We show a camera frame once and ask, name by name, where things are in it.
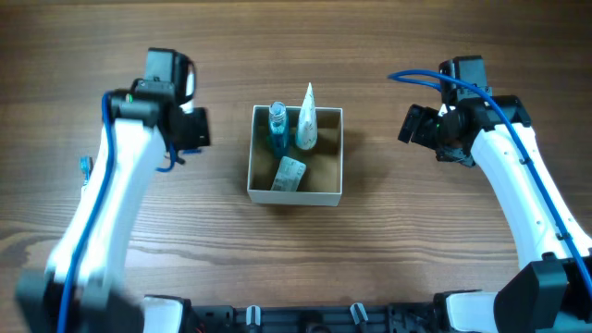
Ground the right blue cable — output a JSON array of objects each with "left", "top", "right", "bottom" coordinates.
[{"left": 387, "top": 68, "right": 592, "bottom": 297}]

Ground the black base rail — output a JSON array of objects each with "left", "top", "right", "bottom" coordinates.
[{"left": 190, "top": 302, "right": 439, "bottom": 333}]

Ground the left blue cable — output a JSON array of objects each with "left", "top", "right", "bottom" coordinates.
[{"left": 55, "top": 90, "right": 179, "bottom": 333}]

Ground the white lotion tube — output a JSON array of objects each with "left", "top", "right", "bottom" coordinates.
[{"left": 295, "top": 83, "right": 318, "bottom": 151}]

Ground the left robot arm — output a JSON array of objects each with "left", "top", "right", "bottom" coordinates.
[{"left": 15, "top": 47, "right": 211, "bottom": 332}]

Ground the blue mouthwash bottle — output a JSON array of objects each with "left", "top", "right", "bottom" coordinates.
[{"left": 268, "top": 102, "right": 290, "bottom": 159}]

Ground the white cardboard box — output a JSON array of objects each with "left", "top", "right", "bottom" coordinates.
[{"left": 247, "top": 105, "right": 344, "bottom": 206}]

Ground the blue white toothbrush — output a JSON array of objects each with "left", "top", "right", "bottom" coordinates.
[{"left": 80, "top": 155, "right": 93, "bottom": 189}]

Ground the green soap bar pack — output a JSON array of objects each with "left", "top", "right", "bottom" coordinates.
[{"left": 271, "top": 156, "right": 306, "bottom": 192}]

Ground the blue cable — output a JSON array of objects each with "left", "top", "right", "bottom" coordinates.
[
  {"left": 387, "top": 68, "right": 592, "bottom": 297},
  {"left": 55, "top": 90, "right": 179, "bottom": 333}
]

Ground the blue disposable razor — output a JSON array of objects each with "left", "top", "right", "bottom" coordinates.
[{"left": 182, "top": 148, "right": 202, "bottom": 154}]

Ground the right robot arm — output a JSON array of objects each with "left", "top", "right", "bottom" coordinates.
[{"left": 389, "top": 55, "right": 591, "bottom": 332}]

